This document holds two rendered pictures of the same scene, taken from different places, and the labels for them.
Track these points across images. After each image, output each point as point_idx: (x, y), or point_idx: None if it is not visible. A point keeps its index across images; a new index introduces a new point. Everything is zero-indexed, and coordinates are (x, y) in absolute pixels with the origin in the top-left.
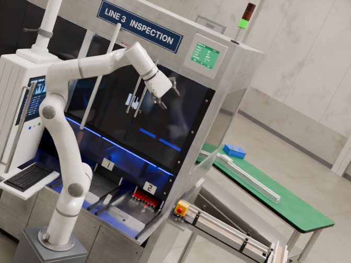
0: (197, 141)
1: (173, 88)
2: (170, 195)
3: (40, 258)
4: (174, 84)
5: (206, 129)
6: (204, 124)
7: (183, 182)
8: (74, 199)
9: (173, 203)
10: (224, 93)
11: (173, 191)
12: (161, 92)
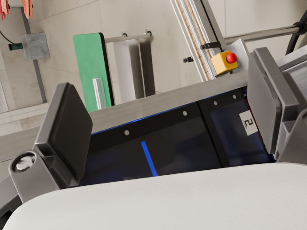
0: (132, 111)
1: (57, 169)
2: (229, 87)
3: None
4: (0, 202)
5: (100, 114)
6: (96, 123)
7: (201, 83)
8: None
9: (232, 75)
10: (0, 137)
11: (222, 87)
12: (250, 211)
